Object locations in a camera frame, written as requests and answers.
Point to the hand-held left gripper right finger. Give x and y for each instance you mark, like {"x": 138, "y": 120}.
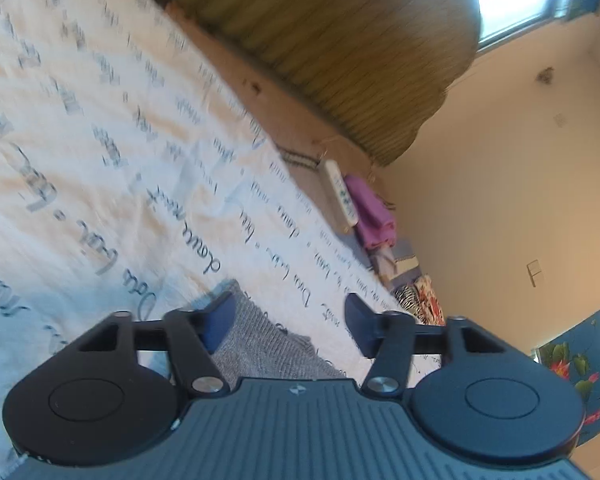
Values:
{"x": 361, "y": 324}

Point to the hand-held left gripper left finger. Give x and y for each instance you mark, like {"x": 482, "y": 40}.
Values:
{"x": 219, "y": 324}

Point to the grey sweater with navy sleeves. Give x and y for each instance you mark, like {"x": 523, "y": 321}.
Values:
{"x": 265, "y": 345}

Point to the red floral cloth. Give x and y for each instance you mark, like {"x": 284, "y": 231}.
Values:
{"x": 422, "y": 297}

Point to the grey striped cloth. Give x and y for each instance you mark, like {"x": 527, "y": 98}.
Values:
{"x": 397, "y": 260}

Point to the purple cloth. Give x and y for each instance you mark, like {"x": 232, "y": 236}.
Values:
{"x": 372, "y": 212}

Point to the white script-print bedsheet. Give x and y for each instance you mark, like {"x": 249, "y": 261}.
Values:
{"x": 105, "y": 160}

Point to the blue floral curtain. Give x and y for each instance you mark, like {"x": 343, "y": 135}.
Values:
{"x": 590, "y": 360}

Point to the green upholstered headboard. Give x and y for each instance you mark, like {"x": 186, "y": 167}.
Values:
{"x": 355, "y": 45}

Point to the white wall switch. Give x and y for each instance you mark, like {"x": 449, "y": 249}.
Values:
{"x": 534, "y": 273}

